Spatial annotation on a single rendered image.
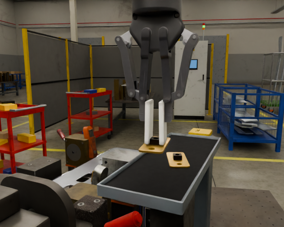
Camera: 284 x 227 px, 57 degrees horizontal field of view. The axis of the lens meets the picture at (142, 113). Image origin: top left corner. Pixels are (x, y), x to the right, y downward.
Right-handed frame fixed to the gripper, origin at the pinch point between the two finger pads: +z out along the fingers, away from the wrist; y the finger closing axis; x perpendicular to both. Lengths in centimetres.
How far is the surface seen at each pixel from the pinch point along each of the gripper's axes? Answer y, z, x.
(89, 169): 31, 26, -37
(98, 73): 320, 10, -692
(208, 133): -8.0, 10.0, -33.4
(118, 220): 2.6, 11.3, 11.3
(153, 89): 159, 57, -710
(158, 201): -2.1, 9.6, 7.8
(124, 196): 3.2, 10.0, 6.9
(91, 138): 38, 20, -54
